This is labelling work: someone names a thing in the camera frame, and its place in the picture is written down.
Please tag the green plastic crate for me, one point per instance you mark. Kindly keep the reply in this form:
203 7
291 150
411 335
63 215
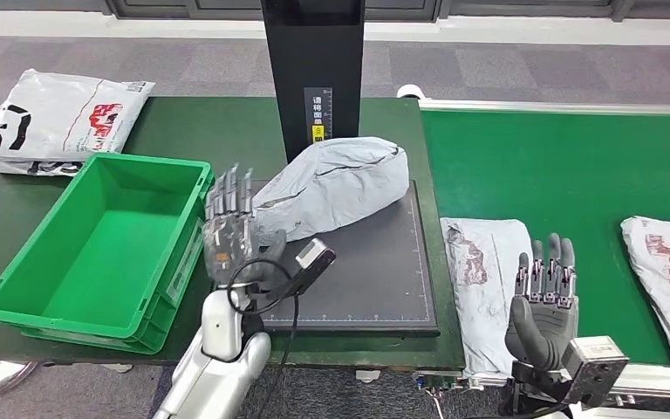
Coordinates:
109 254

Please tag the black yellow ruler label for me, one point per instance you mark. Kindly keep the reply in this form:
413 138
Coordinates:
317 110

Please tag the white mailer bag black-red print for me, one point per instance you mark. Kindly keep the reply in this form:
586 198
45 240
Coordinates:
52 113

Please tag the white mailer bag black print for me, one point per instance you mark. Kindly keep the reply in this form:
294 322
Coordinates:
28 168

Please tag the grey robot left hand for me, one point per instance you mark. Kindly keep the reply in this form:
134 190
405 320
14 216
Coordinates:
231 243

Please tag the white table foot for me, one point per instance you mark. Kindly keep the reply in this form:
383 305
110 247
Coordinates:
367 376

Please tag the white conveyor end roller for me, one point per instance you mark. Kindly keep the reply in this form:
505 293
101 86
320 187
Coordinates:
410 91

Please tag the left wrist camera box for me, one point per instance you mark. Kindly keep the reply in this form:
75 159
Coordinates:
312 260

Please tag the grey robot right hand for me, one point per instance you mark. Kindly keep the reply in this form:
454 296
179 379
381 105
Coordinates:
543 329

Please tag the black inbound scanner machine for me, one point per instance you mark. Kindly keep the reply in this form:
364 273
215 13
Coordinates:
369 277

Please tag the small blue circuit board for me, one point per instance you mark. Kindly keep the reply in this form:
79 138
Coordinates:
442 383

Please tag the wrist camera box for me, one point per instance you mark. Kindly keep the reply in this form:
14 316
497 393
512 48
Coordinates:
312 260
595 370

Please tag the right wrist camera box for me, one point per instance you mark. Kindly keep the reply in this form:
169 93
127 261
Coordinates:
595 370

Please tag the green conveyor belt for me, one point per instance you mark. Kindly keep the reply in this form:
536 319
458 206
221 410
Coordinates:
543 173

